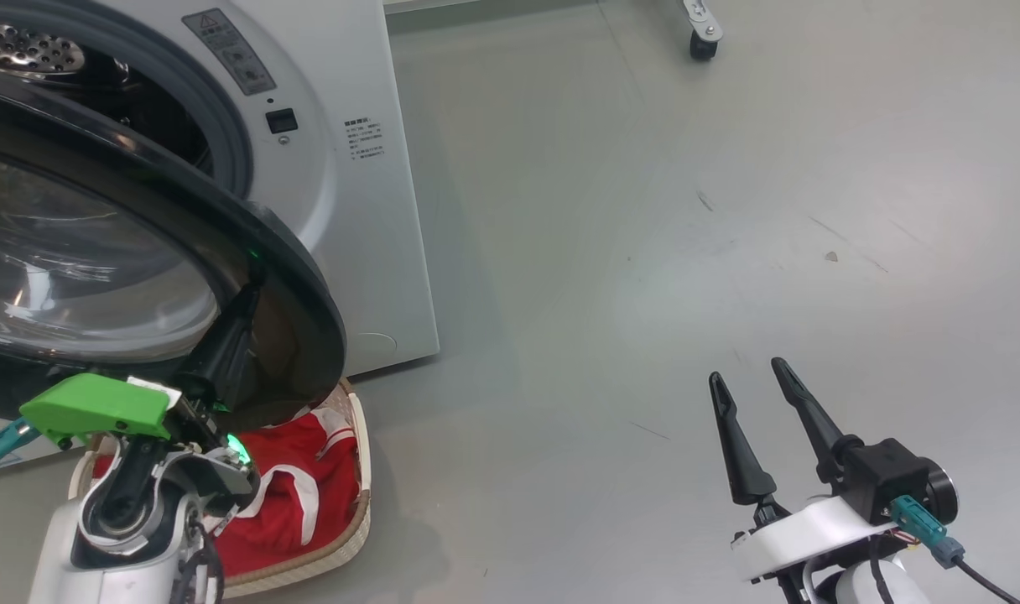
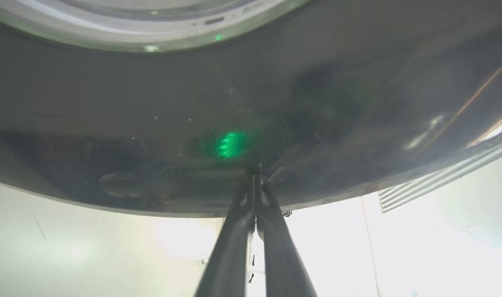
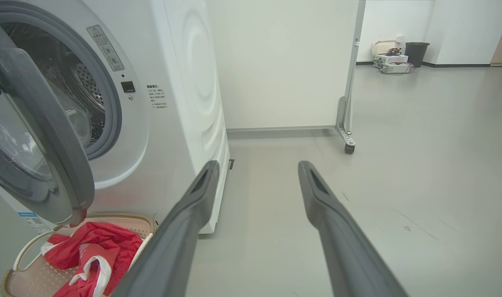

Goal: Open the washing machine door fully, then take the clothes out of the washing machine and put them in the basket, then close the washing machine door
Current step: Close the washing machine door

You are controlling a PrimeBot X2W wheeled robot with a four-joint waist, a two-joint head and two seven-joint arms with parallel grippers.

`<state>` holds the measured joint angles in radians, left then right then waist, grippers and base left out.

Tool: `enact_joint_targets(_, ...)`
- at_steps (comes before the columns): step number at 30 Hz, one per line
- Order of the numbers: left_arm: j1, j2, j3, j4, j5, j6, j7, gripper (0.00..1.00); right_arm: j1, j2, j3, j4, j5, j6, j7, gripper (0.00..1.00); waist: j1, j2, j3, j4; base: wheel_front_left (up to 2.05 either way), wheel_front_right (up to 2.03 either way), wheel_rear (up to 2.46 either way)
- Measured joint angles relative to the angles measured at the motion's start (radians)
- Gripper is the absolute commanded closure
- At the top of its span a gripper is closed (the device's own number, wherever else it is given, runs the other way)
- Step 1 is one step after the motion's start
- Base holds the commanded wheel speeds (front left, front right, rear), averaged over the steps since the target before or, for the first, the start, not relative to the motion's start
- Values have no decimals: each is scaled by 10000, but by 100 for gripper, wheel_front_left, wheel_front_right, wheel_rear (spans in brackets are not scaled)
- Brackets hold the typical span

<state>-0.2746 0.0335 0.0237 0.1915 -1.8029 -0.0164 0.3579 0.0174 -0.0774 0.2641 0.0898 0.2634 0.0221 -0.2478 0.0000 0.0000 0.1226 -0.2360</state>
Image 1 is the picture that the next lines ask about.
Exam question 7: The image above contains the dark round washing machine door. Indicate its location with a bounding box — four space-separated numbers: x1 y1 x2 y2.
0 71 349 475

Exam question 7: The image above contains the teal cable connector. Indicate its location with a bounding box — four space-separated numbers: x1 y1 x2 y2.
0 418 39 473
889 494 967 570

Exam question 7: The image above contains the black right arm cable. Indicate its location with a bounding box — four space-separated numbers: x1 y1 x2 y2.
950 557 1020 604

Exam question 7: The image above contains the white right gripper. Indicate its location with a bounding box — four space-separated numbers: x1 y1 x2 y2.
709 357 898 583

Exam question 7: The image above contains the white washing machine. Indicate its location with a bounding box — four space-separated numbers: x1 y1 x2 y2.
0 0 440 378

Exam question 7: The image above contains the cream perforated laundry basket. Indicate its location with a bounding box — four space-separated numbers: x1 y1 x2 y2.
67 377 373 599

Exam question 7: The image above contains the metal caster bracket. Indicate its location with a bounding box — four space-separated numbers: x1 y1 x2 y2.
682 0 725 41

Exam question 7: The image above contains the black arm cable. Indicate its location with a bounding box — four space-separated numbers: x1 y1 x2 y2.
170 520 226 604
950 557 1020 604

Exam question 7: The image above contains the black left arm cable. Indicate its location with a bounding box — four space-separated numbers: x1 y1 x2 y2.
170 520 226 604

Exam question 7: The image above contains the grey warning sticker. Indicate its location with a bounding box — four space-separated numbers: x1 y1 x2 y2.
181 8 278 96

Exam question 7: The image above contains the red and white garment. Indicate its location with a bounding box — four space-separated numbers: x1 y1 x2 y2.
95 408 361 579

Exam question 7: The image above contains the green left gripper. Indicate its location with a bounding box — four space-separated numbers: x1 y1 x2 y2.
19 277 266 472

